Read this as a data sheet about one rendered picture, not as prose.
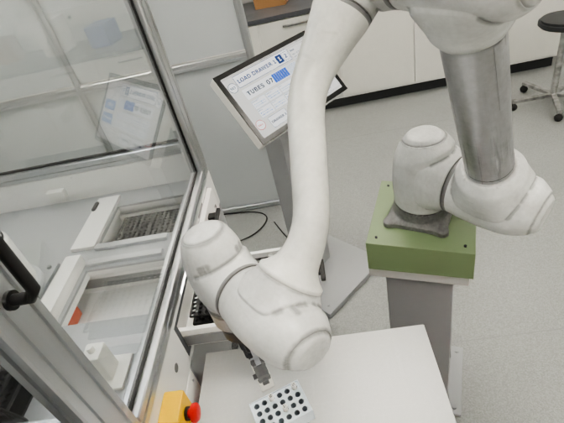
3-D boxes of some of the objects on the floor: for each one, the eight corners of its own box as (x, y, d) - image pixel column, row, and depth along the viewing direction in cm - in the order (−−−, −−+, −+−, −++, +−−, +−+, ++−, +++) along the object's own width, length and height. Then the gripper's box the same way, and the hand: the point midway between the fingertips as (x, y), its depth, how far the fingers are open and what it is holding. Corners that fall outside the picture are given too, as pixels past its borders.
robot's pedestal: (462, 349, 184) (474, 211, 139) (461, 417, 163) (473, 279, 118) (391, 337, 196) (380, 206, 150) (380, 399, 174) (364, 268, 129)
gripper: (269, 335, 76) (295, 404, 90) (243, 281, 87) (269, 350, 101) (230, 354, 74) (262, 421, 88) (208, 297, 86) (240, 364, 100)
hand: (262, 374), depth 93 cm, fingers closed
